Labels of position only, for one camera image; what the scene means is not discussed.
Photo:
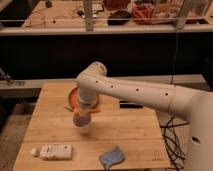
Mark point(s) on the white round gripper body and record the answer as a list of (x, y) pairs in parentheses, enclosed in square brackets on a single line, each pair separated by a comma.
[(81, 121)]

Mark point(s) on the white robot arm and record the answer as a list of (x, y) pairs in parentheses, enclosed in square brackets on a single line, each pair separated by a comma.
[(193, 105)]

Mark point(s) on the white plastic bottle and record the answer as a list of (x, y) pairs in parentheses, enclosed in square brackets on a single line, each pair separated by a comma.
[(53, 152)]

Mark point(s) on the black flat object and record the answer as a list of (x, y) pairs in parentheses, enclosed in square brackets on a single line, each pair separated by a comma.
[(130, 105)]

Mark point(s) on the blue grey cloth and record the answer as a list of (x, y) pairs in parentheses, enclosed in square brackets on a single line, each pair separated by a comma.
[(112, 157)]

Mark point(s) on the wooden board table top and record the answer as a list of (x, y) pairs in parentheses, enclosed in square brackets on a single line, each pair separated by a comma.
[(135, 131)]

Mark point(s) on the black bag on shelf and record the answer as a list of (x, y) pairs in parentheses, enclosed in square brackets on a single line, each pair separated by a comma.
[(119, 17)]

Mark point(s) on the orange basket on shelf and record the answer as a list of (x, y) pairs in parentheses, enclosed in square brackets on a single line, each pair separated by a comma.
[(141, 15)]

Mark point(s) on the metal vertical post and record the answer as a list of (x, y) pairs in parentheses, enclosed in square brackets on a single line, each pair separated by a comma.
[(87, 4)]

